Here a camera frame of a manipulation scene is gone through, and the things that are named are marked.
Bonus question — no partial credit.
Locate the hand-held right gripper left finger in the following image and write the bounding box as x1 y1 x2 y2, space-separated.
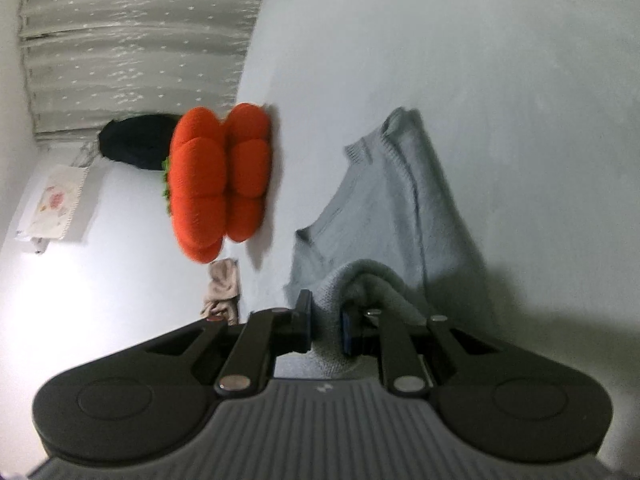
140 289 316 401

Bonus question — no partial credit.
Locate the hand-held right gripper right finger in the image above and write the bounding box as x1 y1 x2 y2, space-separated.
341 307 501 398

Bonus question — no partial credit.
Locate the grey knitted sweater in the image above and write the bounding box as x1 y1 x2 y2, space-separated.
284 106 501 381

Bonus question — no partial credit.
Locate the orange pumpkin plush pillow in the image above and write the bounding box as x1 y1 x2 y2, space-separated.
161 102 273 265

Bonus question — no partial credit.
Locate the white floral cloth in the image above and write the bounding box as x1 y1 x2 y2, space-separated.
15 164 91 256

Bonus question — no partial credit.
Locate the grey dotted curtain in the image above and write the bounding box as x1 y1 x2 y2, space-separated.
17 0 271 143

